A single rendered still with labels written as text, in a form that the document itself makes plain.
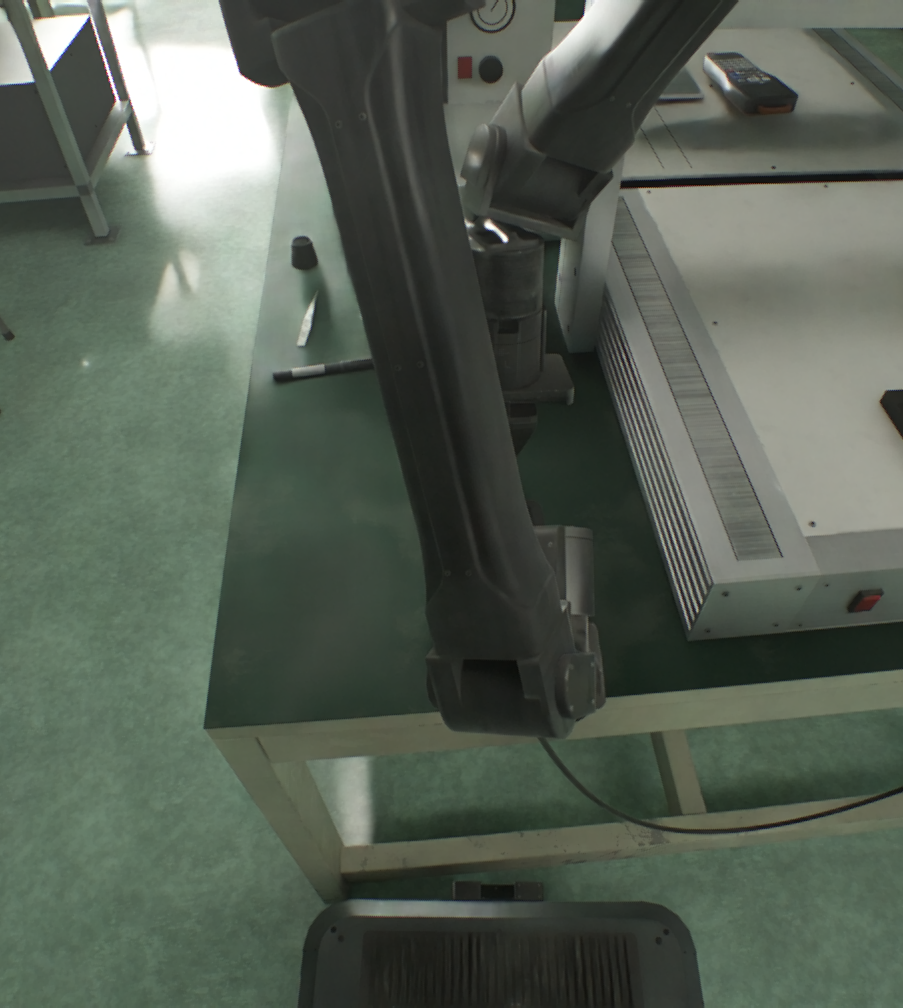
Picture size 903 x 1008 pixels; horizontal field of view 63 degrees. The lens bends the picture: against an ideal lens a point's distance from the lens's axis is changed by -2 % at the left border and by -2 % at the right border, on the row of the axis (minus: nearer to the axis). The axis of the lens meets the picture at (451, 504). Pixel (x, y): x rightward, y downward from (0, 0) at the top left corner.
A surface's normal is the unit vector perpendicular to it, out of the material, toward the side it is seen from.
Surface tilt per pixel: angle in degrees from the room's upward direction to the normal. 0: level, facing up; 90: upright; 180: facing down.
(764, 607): 90
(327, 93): 66
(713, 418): 0
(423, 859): 0
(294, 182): 0
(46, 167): 90
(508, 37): 90
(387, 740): 90
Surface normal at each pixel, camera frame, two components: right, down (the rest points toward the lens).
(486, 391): 0.87, -0.04
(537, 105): -0.90, -0.03
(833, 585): 0.08, 0.77
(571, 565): 0.37, -0.15
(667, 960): -0.01, -0.63
